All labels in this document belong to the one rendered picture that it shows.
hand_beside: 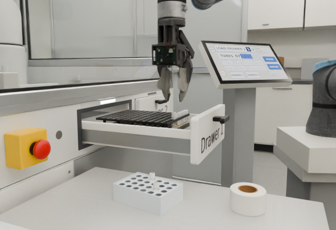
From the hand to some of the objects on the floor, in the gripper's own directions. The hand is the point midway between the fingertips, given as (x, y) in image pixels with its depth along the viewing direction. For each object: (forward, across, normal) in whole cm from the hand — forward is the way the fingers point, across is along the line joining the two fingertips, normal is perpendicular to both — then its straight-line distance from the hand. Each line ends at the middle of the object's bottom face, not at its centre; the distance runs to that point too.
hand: (175, 96), depth 81 cm
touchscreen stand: (+97, +4, +101) cm, 140 cm away
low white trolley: (+96, +7, -40) cm, 104 cm away
